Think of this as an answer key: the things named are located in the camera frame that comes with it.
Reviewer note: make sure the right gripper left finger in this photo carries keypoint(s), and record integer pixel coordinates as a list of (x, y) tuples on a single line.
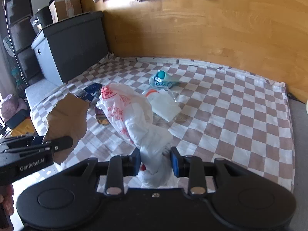
[(118, 168)]

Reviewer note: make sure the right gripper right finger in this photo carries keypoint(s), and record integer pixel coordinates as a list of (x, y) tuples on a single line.
[(190, 167)]

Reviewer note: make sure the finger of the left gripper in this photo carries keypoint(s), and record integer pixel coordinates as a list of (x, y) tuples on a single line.
[(59, 144)]

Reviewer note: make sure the brown paper bag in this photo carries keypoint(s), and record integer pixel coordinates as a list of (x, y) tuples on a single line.
[(67, 118)]

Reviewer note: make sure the white plastic bag red print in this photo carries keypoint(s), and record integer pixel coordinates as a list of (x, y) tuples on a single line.
[(130, 113)]

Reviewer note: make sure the blue Pepsi can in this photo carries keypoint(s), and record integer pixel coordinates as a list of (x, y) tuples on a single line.
[(90, 92)]

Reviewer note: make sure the person left hand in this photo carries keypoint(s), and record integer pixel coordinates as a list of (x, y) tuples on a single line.
[(8, 201)]

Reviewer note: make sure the yellow sack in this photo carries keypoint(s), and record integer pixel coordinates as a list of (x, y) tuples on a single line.
[(22, 129)]

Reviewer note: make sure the pink plush cushion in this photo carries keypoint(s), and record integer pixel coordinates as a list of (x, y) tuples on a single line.
[(11, 105)]

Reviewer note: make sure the checkered brown white cloth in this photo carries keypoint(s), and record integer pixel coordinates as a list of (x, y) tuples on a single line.
[(225, 112)]

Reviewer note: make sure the teal crumpled wrapper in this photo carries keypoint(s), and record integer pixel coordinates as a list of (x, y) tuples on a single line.
[(161, 78)]

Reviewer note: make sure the dark grey storage box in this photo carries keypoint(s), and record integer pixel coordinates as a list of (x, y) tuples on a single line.
[(68, 48)]

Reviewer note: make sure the cardboard box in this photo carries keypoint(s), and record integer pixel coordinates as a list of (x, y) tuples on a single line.
[(64, 9)]

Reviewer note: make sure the black drawer tower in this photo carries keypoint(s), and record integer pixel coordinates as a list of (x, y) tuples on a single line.
[(22, 34)]

